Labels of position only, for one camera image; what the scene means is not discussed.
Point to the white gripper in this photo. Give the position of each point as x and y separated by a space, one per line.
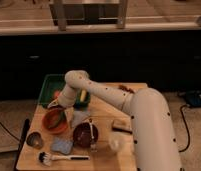
54 104

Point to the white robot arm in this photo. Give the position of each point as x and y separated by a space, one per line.
154 138

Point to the red pepper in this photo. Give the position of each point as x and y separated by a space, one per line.
56 94

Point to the orange red bowl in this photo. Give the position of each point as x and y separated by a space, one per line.
54 121

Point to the dark red bowl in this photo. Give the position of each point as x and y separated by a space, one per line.
82 136

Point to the green plastic tray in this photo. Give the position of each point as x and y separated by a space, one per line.
53 83

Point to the yellow corn cob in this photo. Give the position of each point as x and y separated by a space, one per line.
83 95

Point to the grey cloth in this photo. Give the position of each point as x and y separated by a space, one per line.
79 117

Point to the blue sponge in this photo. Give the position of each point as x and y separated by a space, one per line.
61 145

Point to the small metal cup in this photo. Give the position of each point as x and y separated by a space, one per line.
35 140

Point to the metal whisk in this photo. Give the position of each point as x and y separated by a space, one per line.
93 143

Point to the wooden block brush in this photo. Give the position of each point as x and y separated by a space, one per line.
121 126

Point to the metal framed stand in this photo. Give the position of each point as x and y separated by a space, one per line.
88 12

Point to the blue black device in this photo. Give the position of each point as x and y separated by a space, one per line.
193 99

